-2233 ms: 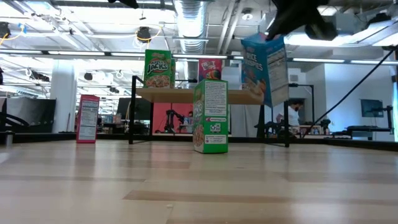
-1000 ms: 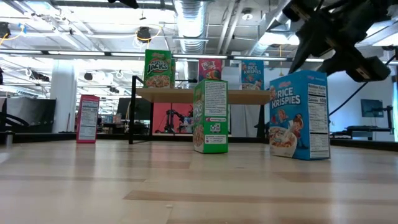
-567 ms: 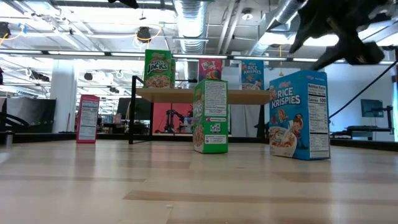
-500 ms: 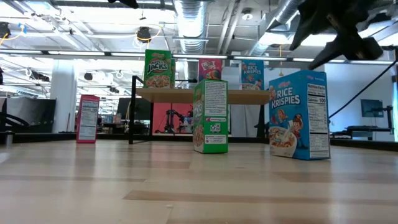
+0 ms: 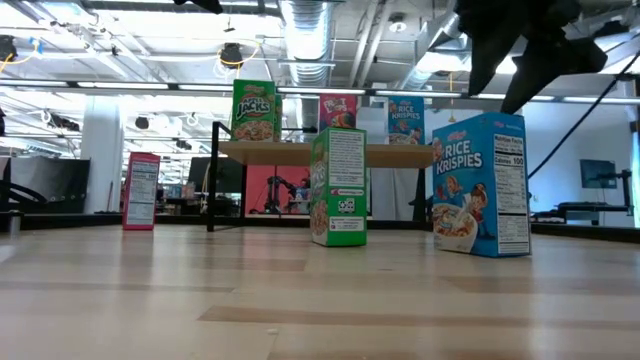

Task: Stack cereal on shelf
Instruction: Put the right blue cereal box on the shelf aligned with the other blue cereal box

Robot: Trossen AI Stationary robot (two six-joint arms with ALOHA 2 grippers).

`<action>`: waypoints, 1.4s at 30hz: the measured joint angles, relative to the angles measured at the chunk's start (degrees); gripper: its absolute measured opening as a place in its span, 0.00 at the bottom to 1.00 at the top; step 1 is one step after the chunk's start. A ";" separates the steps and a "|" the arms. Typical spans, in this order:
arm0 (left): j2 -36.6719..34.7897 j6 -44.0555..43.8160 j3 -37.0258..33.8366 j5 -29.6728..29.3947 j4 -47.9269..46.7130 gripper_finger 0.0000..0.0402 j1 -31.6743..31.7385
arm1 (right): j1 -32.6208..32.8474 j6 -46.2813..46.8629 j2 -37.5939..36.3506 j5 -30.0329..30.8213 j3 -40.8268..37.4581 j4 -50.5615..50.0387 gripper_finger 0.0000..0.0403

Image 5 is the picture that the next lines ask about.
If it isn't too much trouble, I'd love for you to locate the silver ribbed ventilation duct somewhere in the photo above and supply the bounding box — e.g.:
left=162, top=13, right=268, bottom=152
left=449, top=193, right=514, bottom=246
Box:
left=277, top=0, right=335, bottom=130

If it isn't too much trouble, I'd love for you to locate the red Froot Loops cereal box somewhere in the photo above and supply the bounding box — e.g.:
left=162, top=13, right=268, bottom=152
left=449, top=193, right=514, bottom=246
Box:
left=318, top=93, right=358, bottom=130
left=121, top=151, right=162, bottom=232

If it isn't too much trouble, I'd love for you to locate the green Apple Jacks cereal box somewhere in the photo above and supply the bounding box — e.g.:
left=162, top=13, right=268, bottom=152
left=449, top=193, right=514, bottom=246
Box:
left=274, top=93, right=284, bottom=143
left=231, top=78, right=277, bottom=143
left=309, top=126, right=370, bottom=248

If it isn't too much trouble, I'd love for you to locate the black fabric partition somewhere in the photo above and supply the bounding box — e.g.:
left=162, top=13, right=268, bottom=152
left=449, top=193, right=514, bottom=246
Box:
left=0, top=156, right=92, bottom=215

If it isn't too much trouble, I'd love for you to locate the black monitor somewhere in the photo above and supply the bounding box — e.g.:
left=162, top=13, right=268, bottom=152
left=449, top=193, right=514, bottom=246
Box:
left=187, top=156, right=246, bottom=194

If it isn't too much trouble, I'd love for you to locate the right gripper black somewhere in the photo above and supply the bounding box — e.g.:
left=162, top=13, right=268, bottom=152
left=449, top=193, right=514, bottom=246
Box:
left=454, top=0, right=610, bottom=116

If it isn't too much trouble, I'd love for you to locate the black ceiling device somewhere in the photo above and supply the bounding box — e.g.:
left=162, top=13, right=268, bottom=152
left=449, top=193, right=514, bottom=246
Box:
left=0, top=34, right=19, bottom=62

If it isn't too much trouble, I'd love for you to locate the silver smooth ventilation duct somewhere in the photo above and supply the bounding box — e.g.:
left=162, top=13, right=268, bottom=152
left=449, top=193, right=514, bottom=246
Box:
left=399, top=0, right=474, bottom=91

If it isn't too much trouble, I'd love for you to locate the black standing desk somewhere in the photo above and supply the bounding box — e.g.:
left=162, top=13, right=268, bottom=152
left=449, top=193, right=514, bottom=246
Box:
left=529, top=169, right=635, bottom=226

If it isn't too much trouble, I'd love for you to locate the white column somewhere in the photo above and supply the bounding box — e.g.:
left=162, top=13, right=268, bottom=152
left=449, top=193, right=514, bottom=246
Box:
left=81, top=97, right=125, bottom=215

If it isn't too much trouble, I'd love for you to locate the white curtain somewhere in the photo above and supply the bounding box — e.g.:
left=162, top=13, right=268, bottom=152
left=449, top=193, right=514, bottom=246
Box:
left=369, top=167, right=426, bottom=219

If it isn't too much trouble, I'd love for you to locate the blue Rice Krispies cereal box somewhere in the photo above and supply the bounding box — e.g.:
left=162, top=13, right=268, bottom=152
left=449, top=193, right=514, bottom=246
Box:
left=431, top=111, right=532, bottom=259
left=387, top=95, right=426, bottom=147

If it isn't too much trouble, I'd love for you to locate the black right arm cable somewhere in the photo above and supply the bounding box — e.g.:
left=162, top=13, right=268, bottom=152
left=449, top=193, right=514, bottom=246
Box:
left=528, top=59, right=640, bottom=179

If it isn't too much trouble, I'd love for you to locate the black ceiling camera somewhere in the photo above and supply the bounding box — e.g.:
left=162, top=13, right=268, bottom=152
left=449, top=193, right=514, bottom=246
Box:
left=219, top=42, right=245, bottom=70

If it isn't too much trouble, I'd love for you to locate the dark monitor on arm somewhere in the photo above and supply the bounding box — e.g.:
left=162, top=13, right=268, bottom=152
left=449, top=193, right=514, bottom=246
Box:
left=579, top=158, right=619, bottom=190

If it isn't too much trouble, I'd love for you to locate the wooden shelf with black frame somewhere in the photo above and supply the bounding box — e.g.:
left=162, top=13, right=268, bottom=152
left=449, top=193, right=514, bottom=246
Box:
left=206, top=121, right=436, bottom=234

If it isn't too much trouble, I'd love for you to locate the pink panel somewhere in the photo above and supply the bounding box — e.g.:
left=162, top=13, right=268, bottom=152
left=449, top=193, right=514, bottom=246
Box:
left=244, top=164, right=312, bottom=216

